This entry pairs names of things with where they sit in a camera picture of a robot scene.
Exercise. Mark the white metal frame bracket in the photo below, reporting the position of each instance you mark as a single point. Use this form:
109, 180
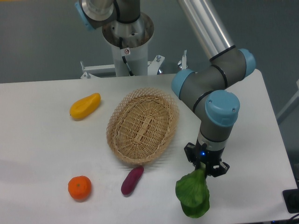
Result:
139, 67

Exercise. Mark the woven wicker basket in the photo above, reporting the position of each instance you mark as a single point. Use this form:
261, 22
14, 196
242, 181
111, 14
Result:
142, 126

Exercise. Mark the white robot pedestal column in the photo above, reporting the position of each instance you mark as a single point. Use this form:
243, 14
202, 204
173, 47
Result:
129, 41

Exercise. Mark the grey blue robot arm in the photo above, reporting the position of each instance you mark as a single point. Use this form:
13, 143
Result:
205, 93

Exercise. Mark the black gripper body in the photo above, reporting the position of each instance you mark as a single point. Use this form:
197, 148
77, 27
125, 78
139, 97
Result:
206, 156

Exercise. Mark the yellow mango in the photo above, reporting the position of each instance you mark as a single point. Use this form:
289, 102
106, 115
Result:
85, 106

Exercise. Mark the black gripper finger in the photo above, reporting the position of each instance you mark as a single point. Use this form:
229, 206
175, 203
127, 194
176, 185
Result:
217, 170
191, 153

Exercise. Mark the black device at table edge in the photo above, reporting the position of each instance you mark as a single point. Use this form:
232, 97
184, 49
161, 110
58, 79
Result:
291, 198

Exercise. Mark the purple sweet potato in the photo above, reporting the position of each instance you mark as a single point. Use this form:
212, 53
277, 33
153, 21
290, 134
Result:
131, 180

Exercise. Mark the green bok choy vegetable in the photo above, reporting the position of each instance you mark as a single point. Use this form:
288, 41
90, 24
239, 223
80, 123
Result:
192, 192

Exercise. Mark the orange tangerine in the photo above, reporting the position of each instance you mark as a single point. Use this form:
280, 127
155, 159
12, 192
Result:
79, 188

